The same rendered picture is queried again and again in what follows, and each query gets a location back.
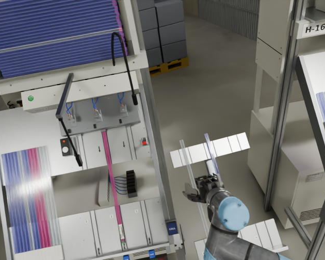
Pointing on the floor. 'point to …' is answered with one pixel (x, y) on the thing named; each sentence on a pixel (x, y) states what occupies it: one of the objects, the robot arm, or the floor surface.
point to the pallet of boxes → (163, 34)
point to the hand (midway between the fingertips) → (201, 188)
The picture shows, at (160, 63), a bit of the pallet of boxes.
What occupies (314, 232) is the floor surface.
